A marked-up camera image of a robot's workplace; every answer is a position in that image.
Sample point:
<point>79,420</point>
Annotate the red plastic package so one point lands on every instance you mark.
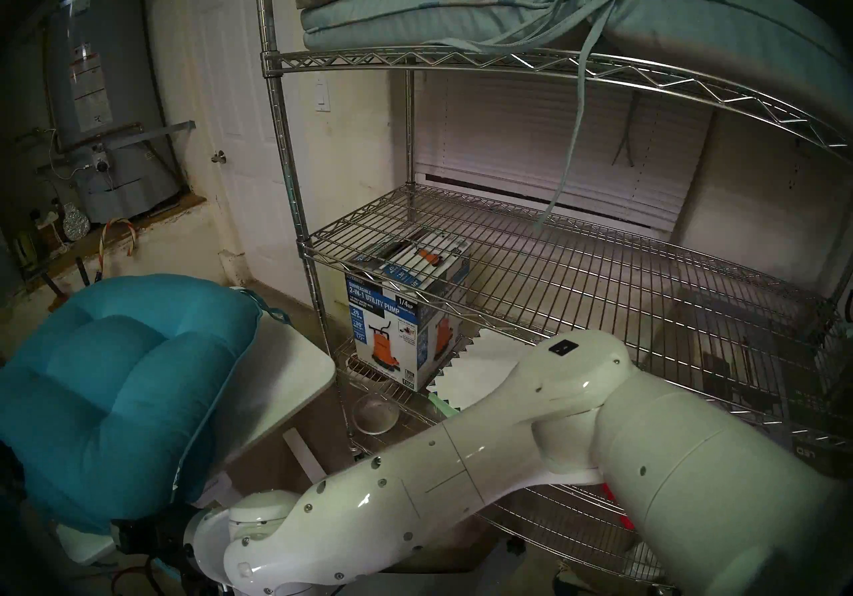
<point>616,508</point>

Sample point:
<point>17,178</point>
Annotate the white zigzag paper stack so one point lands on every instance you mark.
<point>443,405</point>

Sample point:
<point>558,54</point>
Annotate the white zigzag edged paper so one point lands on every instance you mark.
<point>480,368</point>

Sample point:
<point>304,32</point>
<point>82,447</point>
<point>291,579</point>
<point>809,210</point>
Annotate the clear glass bowl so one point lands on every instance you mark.
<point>375,415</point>

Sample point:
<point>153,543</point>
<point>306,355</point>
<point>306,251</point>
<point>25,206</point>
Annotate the teal tufted seat cushion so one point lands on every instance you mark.
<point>270,308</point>
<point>120,388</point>

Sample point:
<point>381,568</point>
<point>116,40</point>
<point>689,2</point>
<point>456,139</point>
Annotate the blue utility pump box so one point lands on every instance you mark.
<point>380,335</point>

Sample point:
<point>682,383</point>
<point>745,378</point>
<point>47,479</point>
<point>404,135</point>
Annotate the white light switch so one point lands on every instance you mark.
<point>322,95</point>

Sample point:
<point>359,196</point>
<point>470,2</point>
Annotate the grey water heater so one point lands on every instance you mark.
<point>100,35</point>

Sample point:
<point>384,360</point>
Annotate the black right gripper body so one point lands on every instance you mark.
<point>156,535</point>

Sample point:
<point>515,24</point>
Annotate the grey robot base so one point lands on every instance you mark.
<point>466,578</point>

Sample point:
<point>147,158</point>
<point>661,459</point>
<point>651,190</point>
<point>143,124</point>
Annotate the white panel door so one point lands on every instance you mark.
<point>246,101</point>

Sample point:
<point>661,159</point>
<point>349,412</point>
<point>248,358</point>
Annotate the white window blinds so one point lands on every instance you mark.
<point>533,135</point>

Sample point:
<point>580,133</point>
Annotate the light blue cushion with ties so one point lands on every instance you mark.
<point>433,8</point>

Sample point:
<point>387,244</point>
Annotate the striped candy cane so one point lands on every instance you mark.
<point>102,245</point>

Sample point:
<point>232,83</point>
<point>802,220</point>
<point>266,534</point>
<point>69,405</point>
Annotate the crumpled silver foil piece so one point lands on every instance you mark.
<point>75,221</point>

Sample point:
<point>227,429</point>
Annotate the white folding table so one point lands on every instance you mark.
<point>293,368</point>

